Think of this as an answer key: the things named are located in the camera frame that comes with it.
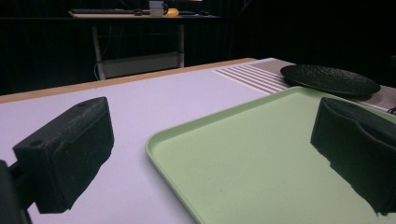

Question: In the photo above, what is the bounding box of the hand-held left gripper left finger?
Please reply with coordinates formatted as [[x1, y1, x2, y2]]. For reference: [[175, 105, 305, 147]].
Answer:
[[12, 96, 115, 215]]

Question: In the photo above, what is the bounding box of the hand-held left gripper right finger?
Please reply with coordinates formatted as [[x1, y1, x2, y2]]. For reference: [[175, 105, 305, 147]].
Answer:
[[310, 96, 396, 217]]

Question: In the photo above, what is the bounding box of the black textured plate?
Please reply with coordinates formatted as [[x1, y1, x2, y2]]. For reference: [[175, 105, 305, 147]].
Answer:
[[279, 63, 382, 97]]

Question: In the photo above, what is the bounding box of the light green plastic tray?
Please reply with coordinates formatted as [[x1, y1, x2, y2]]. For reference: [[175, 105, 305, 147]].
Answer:
[[145, 86, 396, 224]]

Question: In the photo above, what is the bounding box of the striped beige placemat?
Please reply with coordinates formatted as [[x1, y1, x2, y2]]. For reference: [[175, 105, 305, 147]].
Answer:
[[213, 58, 396, 112]]

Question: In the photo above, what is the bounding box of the desk with white legs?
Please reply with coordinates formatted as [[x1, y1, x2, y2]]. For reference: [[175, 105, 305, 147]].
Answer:
[[67, 8, 221, 81]]

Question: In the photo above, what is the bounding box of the black keyboard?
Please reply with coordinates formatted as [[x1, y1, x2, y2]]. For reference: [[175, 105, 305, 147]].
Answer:
[[69, 7, 136, 15]]

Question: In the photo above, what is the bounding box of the white mug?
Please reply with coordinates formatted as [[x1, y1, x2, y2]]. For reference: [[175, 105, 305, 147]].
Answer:
[[148, 0, 169, 17]]

